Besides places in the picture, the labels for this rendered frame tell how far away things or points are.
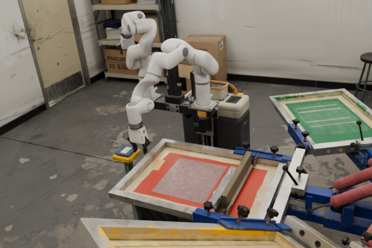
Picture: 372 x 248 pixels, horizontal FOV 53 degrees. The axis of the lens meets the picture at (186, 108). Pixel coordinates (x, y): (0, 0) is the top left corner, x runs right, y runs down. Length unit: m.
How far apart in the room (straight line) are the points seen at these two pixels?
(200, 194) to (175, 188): 0.14
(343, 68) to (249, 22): 1.46
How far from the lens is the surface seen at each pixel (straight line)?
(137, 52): 2.43
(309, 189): 1.85
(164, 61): 1.98
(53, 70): 6.00
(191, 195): 1.94
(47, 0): 5.94
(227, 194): 1.77
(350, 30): 5.44
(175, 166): 2.17
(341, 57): 5.54
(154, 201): 1.87
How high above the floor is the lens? 2.14
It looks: 25 degrees down
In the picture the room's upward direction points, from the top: 5 degrees counter-clockwise
